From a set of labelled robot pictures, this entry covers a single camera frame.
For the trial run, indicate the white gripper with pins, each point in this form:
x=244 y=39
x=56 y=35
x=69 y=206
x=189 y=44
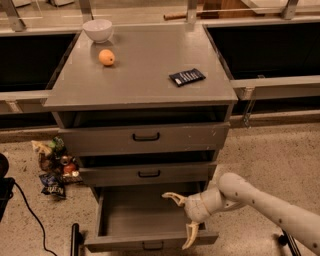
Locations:
x=194 y=207

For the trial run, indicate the grey bottom drawer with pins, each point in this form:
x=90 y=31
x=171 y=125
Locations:
x=139 y=218

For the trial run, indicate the grey drawer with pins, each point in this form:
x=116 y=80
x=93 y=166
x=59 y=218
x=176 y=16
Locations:
x=148 y=174
x=144 y=139
x=139 y=218

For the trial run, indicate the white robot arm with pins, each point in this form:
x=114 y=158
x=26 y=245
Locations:
x=231 y=192

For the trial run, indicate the grey top drawer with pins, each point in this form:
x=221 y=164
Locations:
x=144 y=139

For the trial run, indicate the grey middle drawer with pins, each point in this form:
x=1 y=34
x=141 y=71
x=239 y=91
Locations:
x=148 y=174

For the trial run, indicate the grey drawer cabinet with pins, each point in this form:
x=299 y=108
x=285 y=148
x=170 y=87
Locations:
x=136 y=89

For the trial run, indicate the black right base leg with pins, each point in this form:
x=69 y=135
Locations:
x=286 y=239

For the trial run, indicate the black base leg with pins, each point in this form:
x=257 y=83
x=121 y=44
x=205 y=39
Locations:
x=76 y=240
x=286 y=239

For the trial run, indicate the black left base leg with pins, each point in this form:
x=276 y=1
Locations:
x=76 y=240

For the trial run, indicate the blue chip bag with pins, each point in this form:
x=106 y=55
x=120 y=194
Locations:
x=52 y=185

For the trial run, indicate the pile of snack bags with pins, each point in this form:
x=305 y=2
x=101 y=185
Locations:
x=53 y=156

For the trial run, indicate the orange fruit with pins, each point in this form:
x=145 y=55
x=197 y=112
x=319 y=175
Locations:
x=106 y=57

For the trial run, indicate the black device at left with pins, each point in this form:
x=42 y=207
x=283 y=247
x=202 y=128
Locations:
x=6 y=185

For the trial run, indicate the white bowl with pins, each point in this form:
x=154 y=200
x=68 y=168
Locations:
x=98 y=30

